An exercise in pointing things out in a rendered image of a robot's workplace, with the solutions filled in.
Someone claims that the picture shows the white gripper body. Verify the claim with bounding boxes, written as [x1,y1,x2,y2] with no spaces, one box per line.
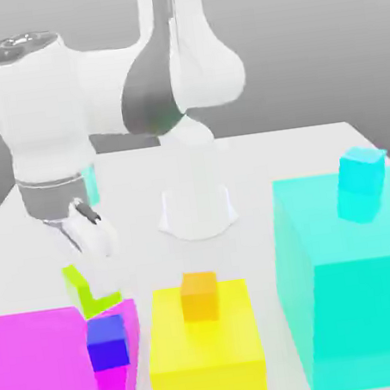
[58,204,122,265]

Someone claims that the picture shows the small lime green cube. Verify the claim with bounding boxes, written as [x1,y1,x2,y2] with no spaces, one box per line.
[61,259,125,324]

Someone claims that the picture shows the small blue cube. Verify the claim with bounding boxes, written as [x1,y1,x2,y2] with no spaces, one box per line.
[82,313,133,374]

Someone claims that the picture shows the small orange cube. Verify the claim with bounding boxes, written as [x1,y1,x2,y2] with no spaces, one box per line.
[177,269,223,326]

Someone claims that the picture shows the small cyan cube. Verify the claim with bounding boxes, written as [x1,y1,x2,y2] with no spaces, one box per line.
[329,141,390,229]

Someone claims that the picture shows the large magenta box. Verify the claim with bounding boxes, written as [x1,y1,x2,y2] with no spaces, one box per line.
[0,296,149,390]

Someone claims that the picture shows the large yellow box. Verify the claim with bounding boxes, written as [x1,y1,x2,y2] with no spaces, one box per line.
[138,276,271,390]

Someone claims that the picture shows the large turquoise box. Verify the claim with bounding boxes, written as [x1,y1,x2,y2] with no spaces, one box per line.
[263,164,390,390]

